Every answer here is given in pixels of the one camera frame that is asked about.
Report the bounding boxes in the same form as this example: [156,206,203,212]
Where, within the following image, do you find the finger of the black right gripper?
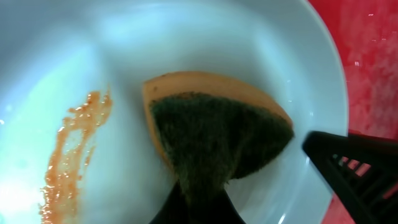
[302,131,398,224]

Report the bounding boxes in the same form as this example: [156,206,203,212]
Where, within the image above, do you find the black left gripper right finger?
[206,189,246,224]

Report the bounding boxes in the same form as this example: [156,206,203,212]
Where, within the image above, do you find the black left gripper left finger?
[149,182,189,224]

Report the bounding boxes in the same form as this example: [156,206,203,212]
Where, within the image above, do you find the orange green sponge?
[142,71,294,208]

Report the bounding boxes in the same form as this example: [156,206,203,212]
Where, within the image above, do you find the white plate top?
[1,1,348,223]

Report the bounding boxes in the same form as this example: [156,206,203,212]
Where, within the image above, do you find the red plastic tray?
[310,0,397,139]

